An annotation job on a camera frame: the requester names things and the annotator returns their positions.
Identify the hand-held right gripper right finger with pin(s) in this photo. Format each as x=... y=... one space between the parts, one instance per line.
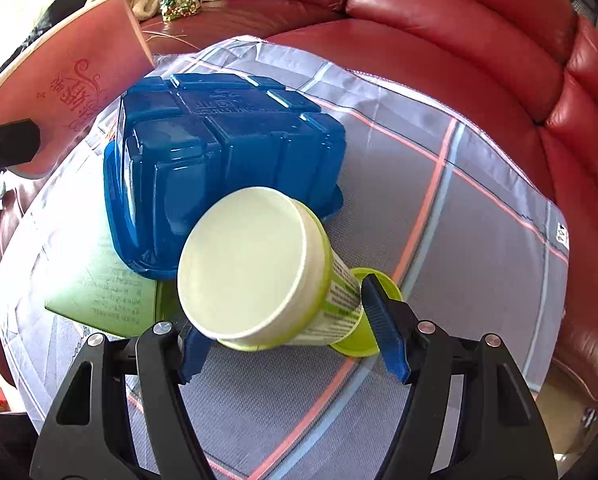
x=384 y=330

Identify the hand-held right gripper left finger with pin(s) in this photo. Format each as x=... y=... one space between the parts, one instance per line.
x=194 y=360

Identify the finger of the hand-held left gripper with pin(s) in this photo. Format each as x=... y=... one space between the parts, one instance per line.
x=9 y=142

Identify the green cup with white lid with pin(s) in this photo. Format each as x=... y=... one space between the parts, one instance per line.
x=249 y=270

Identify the pink printed paper box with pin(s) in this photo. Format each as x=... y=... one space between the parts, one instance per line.
x=89 y=60

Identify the blue plastic tray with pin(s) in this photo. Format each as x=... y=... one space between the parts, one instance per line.
x=204 y=150

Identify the flat green carton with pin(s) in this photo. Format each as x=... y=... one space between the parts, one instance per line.
x=99 y=290

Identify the dark cloth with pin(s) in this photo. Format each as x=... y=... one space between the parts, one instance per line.
x=64 y=10

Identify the grey plaid cloth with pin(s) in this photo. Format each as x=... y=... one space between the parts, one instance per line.
x=404 y=185

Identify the red leather sofa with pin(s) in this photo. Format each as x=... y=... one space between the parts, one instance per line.
x=454 y=20

